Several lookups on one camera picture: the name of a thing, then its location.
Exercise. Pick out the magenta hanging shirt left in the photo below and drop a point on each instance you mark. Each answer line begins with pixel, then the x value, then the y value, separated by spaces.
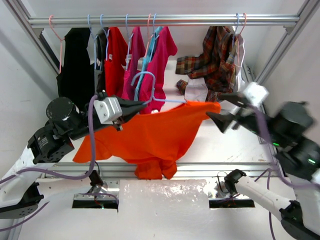
pixel 136 52

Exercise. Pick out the magenta hanging shirt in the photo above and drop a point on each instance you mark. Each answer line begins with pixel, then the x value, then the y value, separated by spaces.
pixel 136 52
pixel 165 47

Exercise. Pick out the white hanging garment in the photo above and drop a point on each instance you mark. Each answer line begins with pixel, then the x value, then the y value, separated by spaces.
pixel 196 89

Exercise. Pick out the red hanging t shirt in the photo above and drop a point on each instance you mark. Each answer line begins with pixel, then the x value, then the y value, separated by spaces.
pixel 115 62

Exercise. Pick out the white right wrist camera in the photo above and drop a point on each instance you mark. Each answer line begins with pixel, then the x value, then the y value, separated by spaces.
pixel 255 94

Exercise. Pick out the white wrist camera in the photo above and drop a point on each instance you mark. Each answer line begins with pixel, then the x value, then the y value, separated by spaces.
pixel 108 110
pixel 255 94

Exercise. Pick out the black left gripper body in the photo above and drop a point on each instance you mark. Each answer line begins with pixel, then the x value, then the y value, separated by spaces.
pixel 120 120

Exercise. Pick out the aluminium frame front rail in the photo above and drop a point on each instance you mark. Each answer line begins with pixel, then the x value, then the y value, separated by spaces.
pixel 122 170

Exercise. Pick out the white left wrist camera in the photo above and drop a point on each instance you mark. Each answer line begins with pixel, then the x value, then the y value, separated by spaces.
pixel 108 110

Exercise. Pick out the orange t shirt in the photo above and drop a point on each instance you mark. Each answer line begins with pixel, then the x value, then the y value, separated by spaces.
pixel 155 142

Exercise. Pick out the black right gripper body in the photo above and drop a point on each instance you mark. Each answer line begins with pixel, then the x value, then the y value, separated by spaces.
pixel 247 121

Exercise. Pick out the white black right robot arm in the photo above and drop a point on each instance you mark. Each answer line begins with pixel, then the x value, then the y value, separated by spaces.
pixel 296 162

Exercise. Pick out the grey hanging garment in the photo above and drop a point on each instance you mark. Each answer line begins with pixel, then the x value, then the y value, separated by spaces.
pixel 97 68

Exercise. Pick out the magenta hanging shirt right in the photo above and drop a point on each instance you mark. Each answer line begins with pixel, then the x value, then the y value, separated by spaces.
pixel 165 47

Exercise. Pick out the aluminium hanging rail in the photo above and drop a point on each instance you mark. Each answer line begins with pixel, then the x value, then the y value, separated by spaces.
pixel 168 20

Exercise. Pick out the plaid flannel shirt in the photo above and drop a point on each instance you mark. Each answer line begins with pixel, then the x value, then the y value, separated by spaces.
pixel 216 65

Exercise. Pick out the teal hanging garment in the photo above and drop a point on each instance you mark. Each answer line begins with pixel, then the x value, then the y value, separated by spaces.
pixel 151 48

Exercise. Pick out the black hanging garment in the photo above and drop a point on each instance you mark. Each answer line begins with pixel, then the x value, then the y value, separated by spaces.
pixel 76 80

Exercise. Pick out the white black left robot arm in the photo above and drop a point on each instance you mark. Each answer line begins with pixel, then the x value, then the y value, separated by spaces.
pixel 20 193

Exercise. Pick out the blue hanger right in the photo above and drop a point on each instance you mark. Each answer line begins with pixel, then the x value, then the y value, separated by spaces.
pixel 235 29

